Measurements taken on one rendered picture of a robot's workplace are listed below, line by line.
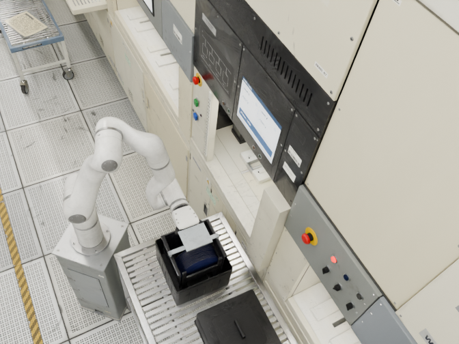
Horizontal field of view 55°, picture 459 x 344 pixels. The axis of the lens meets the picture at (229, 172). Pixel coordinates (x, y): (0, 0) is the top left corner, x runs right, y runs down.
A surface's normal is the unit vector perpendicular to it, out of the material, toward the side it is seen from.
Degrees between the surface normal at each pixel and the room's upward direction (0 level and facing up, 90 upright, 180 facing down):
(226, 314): 0
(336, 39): 89
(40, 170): 0
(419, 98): 90
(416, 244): 90
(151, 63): 0
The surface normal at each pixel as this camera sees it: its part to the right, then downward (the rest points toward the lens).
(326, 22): -0.88, 0.33
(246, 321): 0.10, -0.59
